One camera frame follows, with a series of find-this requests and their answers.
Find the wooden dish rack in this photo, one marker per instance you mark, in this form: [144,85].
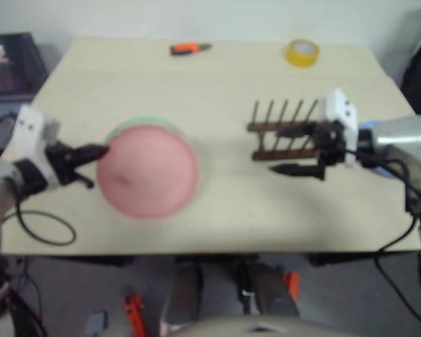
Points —
[266,127]

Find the black storage crate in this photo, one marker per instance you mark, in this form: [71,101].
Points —
[14,70]

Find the black table frame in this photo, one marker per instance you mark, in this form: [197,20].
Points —
[217,259]

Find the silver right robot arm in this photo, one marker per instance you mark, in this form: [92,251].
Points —
[403,135]

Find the orange clamp tool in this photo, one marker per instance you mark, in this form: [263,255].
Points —
[135,312]

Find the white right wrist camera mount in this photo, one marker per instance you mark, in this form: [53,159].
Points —
[340,114]

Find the orange block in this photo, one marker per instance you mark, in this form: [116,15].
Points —
[292,286]

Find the small grey box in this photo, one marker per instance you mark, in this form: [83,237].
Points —
[96,321]

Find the green plate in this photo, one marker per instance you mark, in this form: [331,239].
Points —
[140,121]

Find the yellow tape roll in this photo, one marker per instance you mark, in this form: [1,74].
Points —
[301,53]

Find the orange and black tool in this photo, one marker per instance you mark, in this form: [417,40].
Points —
[187,48]

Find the grey robot legs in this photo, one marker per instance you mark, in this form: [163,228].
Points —
[277,291]

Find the pink plate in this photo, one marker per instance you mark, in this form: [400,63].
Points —
[147,172]

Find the silver rounded robot torso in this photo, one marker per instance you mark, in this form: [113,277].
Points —
[252,327]

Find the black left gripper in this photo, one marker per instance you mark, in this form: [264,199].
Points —
[61,161]

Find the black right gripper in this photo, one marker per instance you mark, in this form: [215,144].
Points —
[329,147]

